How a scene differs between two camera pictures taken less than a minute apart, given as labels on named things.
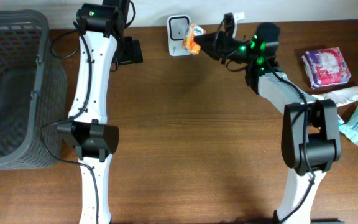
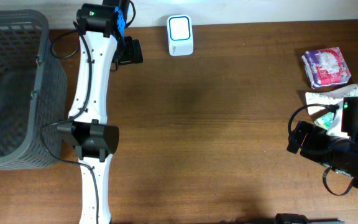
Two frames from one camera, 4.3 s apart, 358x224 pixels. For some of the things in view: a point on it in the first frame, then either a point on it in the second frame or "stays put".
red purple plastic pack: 325,67 stays put
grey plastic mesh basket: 23,91 stays put
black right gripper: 225,43 → 311,147
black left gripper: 133,50 stays put
